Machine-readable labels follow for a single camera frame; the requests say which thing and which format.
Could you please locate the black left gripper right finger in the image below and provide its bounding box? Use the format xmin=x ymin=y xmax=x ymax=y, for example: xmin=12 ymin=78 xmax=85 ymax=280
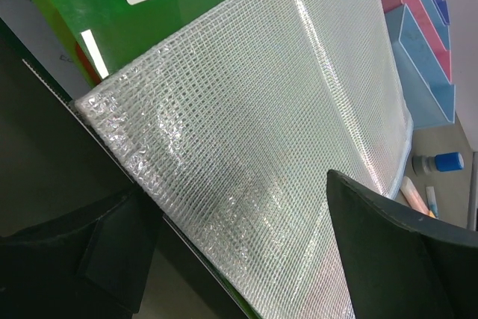
xmin=326 ymin=170 xmax=477 ymax=318

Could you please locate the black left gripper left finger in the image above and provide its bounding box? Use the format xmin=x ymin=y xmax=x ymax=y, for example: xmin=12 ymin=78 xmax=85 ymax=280
xmin=1 ymin=189 xmax=162 ymax=318

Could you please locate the blue capped ink bottle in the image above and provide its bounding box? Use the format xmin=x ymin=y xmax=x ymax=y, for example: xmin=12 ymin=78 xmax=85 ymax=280
xmin=412 ymin=152 xmax=465 ymax=175

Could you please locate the light blue drawer bin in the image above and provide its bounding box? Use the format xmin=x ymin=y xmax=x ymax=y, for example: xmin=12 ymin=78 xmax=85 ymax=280
xmin=385 ymin=5 xmax=456 ymax=129

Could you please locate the translucent mesh zipper pouch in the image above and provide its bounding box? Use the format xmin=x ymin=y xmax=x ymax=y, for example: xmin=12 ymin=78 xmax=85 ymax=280
xmin=75 ymin=0 xmax=413 ymax=318

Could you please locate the pink drawer bin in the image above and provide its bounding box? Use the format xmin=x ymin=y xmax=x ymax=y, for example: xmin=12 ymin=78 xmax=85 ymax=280
xmin=382 ymin=0 xmax=452 ymax=83

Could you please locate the pink orange highlighter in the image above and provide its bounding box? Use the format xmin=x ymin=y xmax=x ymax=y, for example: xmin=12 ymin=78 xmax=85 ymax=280
xmin=400 ymin=176 xmax=430 ymax=215

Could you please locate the blue gel pen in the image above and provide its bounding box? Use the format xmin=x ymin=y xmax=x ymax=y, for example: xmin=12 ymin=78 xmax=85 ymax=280
xmin=426 ymin=186 xmax=438 ymax=218

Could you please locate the red plastic folder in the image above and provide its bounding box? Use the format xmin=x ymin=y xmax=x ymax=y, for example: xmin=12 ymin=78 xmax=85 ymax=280
xmin=75 ymin=43 xmax=102 ymax=86

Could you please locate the green file box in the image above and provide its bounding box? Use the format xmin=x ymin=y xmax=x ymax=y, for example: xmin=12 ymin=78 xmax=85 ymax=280
xmin=1 ymin=0 xmax=90 ymax=99

